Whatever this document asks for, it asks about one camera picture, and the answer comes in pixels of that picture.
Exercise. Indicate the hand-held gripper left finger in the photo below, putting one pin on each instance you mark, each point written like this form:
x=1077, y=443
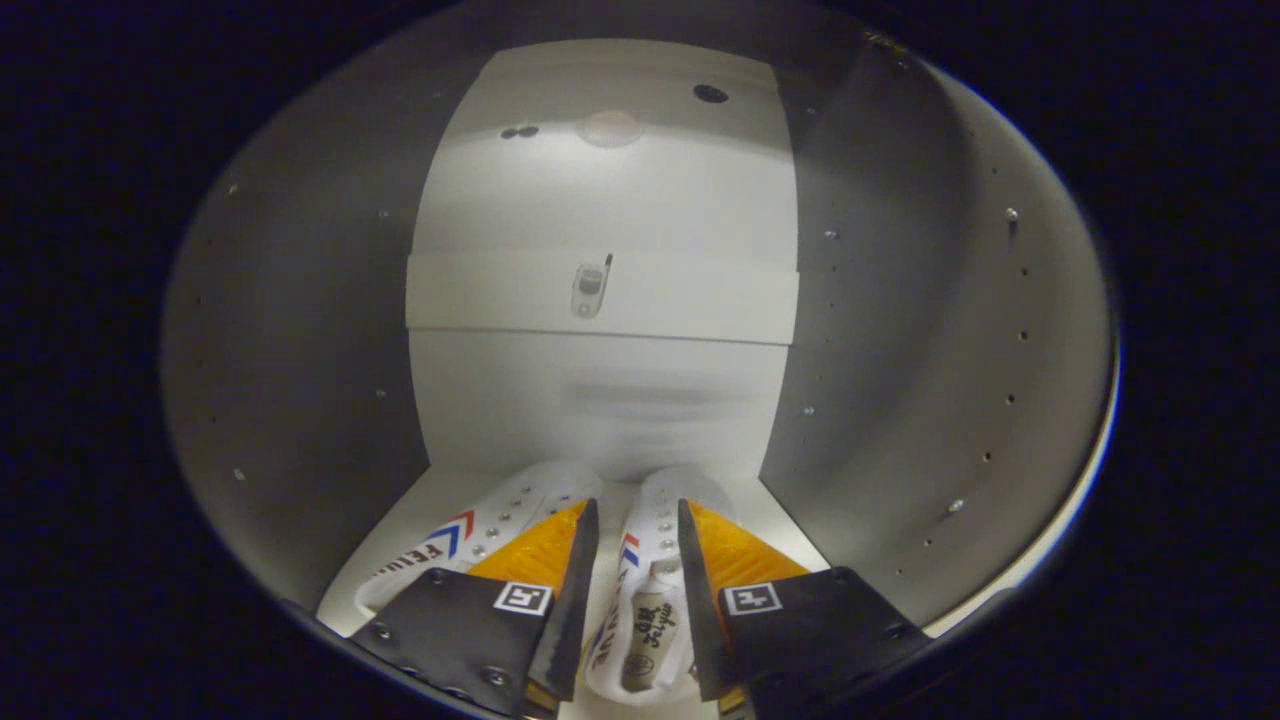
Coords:
x=570, y=600

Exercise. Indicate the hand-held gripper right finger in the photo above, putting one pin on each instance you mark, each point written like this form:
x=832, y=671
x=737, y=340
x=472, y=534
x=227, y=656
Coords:
x=705, y=620

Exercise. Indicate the white shoe red blue stripes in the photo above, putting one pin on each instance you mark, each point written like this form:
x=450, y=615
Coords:
x=500, y=510
x=650, y=560

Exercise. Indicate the white shoe cabinet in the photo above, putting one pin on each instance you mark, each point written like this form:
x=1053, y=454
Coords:
x=600, y=200

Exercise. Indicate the white cabinet shelf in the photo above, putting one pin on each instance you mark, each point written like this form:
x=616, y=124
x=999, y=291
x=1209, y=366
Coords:
x=680, y=300

